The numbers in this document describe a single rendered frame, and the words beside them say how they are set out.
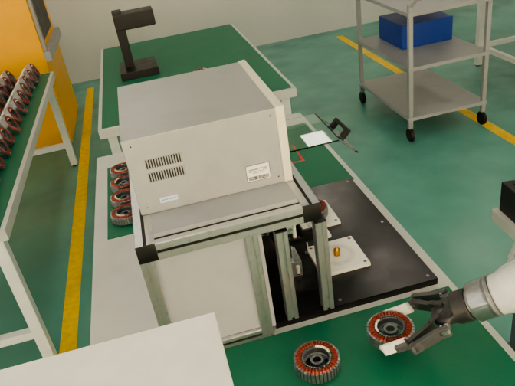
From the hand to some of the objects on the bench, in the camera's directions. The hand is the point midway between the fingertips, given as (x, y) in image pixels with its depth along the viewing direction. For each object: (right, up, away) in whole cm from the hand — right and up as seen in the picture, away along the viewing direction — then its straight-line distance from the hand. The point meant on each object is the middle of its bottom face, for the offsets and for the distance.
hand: (391, 330), depth 135 cm
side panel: (-42, -7, +12) cm, 44 cm away
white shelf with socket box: (-46, -38, -41) cm, 72 cm away
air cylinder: (-22, +10, +32) cm, 40 cm away
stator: (-18, -9, +1) cm, 20 cm away
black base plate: (-12, +17, +45) cm, 49 cm away
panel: (-36, +13, +40) cm, 55 cm away
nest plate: (-8, +14, +34) cm, 37 cm away
